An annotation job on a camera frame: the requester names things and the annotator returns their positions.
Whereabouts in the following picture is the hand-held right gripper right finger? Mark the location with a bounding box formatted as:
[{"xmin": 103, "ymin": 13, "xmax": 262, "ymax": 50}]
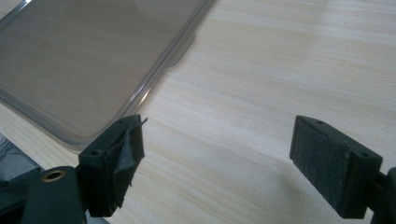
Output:
[{"xmin": 289, "ymin": 115, "xmax": 384, "ymax": 219}]

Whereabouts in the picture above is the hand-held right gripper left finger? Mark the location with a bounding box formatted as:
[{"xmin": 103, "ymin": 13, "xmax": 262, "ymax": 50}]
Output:
[{"xmin": 78, "ymin": 114, "xmax": 149, "ymax": 218}]

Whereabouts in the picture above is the clear grey plastic lid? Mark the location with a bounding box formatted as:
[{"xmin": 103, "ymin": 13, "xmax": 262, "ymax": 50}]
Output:
[{"xmin": 0, "ymin": 0, "xmax": 216, "ymax": 152}]

